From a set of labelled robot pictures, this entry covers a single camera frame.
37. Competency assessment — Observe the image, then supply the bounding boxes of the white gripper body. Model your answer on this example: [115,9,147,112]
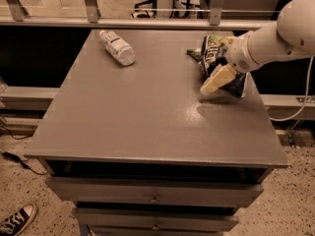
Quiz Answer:
[225,32,261,73]

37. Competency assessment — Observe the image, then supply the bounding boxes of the black floor cable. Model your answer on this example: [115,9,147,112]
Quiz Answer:
[0,115,49,177]

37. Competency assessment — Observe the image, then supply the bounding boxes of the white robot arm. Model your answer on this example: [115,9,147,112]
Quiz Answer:
[200,0,315,95]

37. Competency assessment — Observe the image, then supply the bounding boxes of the metal railing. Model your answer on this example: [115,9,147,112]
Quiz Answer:
[0,0,279,30]

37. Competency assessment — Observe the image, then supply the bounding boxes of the grey drawer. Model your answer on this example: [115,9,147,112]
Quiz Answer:
[46,177,263,207]
[73,208,238,232]

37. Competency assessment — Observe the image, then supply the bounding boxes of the black office chair base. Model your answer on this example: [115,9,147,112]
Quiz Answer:
[131,0,201,19]

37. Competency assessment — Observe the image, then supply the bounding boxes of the grey drawer cabinet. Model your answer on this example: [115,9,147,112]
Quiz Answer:
[26,29,287,236]

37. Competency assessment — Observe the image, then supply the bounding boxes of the green jalapeno chip bag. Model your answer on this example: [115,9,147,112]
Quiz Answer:
[186,34,230,60]

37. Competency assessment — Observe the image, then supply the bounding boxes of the clear plastic water bottle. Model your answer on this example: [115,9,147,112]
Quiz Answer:
[99,30,135,66]

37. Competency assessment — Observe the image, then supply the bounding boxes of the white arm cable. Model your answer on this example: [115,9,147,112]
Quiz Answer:
[269,55,315,123]

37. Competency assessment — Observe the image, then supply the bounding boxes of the blue chip bag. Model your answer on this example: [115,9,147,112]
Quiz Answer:
[198,34,247,98]

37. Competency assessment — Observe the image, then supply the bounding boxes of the black white sneaker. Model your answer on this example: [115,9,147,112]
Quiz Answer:
[0,204,37,236]

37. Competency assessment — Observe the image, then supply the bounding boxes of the top grey drawer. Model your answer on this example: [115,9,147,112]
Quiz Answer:
[46,177,263,207]

